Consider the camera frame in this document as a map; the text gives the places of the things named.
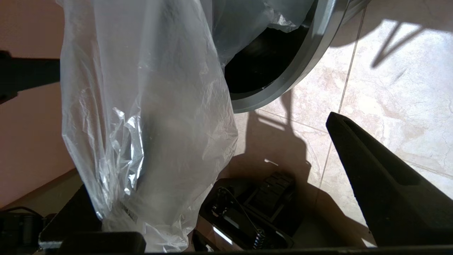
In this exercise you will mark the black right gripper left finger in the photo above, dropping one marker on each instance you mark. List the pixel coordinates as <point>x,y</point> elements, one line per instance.
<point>70,219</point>

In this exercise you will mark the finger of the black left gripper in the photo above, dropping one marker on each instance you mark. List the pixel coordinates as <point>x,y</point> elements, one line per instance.
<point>28,72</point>

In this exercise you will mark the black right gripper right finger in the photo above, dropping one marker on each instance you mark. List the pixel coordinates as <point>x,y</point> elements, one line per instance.
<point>396,198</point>

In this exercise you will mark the clear plastic trash bag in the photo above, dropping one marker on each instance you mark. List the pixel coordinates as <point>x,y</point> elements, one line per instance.
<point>159,124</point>

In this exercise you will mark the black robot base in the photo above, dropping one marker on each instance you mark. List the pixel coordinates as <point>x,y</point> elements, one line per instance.
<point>262,209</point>

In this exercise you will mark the black round trash bin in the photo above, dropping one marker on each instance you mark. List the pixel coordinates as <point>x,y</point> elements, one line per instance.
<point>290,74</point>

